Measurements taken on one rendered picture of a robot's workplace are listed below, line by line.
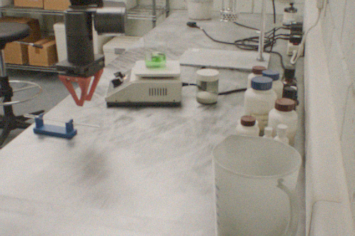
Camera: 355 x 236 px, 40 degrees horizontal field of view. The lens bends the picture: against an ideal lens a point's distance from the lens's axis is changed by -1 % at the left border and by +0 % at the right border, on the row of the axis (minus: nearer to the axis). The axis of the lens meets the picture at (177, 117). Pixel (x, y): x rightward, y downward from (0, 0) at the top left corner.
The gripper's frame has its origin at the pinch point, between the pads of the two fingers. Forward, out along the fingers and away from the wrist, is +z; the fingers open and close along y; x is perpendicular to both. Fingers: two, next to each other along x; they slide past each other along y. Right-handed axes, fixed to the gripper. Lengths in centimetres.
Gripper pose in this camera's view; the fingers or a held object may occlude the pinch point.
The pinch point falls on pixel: (83, 99)
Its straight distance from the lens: 109.6
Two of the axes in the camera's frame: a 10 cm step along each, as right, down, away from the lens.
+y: 3.3, -3.7, 8.7
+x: -9.4, -1.4, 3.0
